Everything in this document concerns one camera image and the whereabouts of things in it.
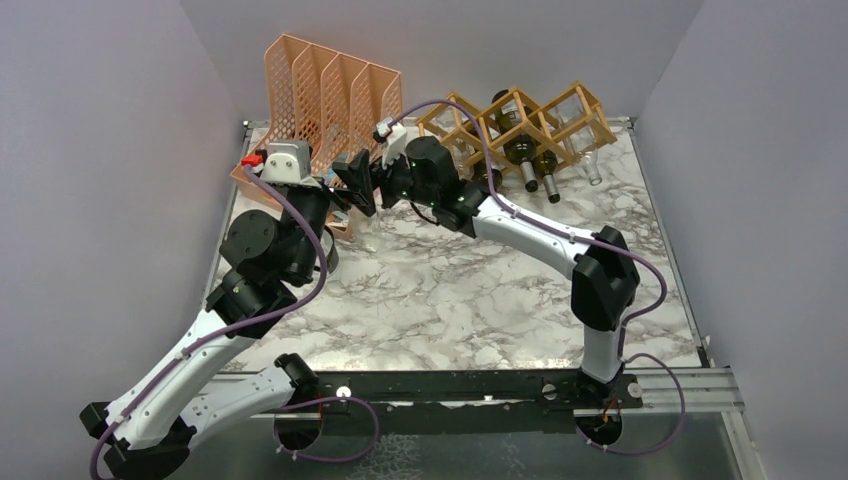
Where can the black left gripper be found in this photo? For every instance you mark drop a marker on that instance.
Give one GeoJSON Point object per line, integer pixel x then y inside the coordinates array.
{"type": "Point", "coordinates": [344, 197]}

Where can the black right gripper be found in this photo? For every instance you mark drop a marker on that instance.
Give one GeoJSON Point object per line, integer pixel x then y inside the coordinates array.
{"type": "Point", "coordinates": [381, 176]}

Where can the green wine bottle silver foil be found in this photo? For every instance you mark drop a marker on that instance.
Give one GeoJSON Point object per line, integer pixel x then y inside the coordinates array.
{"type": "Point", "coordinates": [521, 150]}

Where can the wooden wine rack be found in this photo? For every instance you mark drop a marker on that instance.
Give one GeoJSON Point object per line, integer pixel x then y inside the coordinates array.
{"type": "Point", "coordinates": [539, 120]}

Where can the clear square glass bottle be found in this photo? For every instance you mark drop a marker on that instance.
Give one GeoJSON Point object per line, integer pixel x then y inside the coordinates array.
{"type": "Point", "coordinates": [582, 141]}

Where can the clear glass bottle front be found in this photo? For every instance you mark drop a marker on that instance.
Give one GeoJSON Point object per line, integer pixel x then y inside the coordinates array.
{"type": "Point", "coordinates": [450, 123]}

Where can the green wine bottle dark neck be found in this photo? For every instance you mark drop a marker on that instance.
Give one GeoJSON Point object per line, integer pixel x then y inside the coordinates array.
{"type": "Point", "coordinates": [483, 176]}

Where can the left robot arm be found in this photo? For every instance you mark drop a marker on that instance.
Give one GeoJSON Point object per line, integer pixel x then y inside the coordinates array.
{"type": "Point", "coordinates": [149, 432]}

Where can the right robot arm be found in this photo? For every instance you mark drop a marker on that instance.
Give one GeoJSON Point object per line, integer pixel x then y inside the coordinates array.
{"type": "Point", "coordinates": [598, 265]}

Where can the orange plastic file organizer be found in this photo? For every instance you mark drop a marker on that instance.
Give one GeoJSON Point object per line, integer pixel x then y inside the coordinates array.
{"type": "Point", "coordinates": [330, 99]}

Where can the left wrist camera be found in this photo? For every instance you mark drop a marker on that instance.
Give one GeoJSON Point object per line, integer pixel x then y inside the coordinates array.
{"type": "Point", "coordinates": [285, 162]}

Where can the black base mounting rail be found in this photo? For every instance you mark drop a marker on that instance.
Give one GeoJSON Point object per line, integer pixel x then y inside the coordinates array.
{"type": "Point", "coordinates": [458, 402]}

